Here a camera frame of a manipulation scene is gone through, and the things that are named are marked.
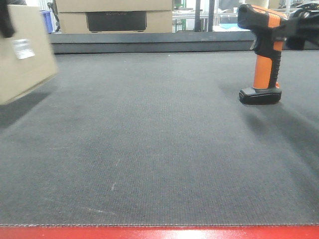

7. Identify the large cardboard box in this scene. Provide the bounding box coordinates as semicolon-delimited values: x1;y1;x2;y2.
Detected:
58;11;173;34
56;0;173;12

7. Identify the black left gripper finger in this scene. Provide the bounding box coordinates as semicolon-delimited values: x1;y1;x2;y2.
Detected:
0;0;15;38

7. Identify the brown cardboard package box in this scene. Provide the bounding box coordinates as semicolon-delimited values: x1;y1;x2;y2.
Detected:
0;5;58;105

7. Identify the blue plastic bin background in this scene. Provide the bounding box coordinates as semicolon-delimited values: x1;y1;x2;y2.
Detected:
40;10;53;34

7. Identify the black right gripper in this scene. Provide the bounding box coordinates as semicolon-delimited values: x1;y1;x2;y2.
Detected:
272;10;319;50

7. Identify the large cardboard box lower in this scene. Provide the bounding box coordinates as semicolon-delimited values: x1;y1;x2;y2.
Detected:
58;11;173;34

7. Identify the white barcode label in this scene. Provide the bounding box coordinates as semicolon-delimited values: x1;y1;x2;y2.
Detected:
11;39;35;60

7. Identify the black vertical posts background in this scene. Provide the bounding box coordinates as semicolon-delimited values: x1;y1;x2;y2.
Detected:
194;0;215;32

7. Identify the orange black barcode scanner gun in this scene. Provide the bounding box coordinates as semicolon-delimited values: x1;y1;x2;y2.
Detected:
238;4;288;105

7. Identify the red metal work table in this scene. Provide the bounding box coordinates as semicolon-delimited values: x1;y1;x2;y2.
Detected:
0;226;319;239

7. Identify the large cardboard box upper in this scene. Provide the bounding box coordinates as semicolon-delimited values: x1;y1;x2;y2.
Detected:
56;0;173;12

